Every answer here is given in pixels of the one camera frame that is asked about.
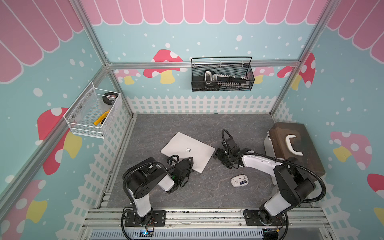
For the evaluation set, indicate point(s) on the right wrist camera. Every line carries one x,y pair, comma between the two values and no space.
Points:
231,145

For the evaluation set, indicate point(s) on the black tape roll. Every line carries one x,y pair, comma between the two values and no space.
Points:
110,98

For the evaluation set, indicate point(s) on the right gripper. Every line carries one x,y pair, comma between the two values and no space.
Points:
218,153

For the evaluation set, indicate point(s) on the white wire wall basket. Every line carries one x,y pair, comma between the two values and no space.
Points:
87,108

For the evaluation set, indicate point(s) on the socket bit set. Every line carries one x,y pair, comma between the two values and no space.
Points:
221,81

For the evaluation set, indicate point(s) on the white wireless mouse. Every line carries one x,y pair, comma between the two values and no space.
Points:
239,181

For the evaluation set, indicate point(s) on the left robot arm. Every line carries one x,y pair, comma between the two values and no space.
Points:
141,179

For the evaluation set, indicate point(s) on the silver laptop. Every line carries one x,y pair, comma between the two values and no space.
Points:
185,147

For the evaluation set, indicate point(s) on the brown lidded storage box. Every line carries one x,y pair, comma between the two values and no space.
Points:
285,140

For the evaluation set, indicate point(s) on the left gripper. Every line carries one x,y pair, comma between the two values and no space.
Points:
190,164

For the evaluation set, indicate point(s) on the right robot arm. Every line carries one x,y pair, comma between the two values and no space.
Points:
296,183

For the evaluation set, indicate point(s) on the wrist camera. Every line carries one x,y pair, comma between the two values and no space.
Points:
231,145
173,160

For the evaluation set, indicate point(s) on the black wire wall basket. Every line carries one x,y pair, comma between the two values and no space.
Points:
234,66

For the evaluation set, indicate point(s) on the yellow utility knife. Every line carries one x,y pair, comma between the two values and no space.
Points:
102,118

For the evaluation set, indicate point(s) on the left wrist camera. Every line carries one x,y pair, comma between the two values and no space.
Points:
173,160

